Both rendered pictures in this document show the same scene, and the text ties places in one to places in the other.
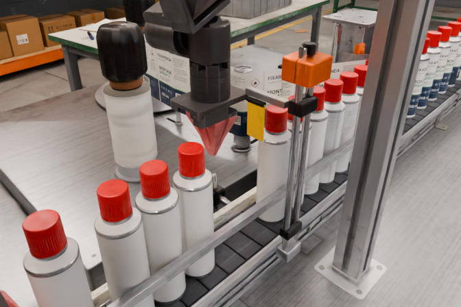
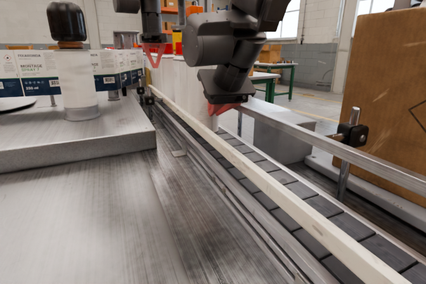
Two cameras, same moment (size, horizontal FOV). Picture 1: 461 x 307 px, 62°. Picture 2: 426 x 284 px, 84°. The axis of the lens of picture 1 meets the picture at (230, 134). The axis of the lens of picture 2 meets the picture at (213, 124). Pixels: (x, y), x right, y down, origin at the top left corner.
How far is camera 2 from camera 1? 0.72 m
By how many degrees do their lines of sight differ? 63
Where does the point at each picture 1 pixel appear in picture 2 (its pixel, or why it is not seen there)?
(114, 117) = (78, 68)
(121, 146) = (84, 90)
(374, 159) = not seen: hidden behind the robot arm
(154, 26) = not seen: outside the picture
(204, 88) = (158, 25)
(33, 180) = (14, 142)
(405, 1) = not seen: outside the picture
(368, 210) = not seen: hidden behind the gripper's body
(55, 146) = not seen: outside the picture
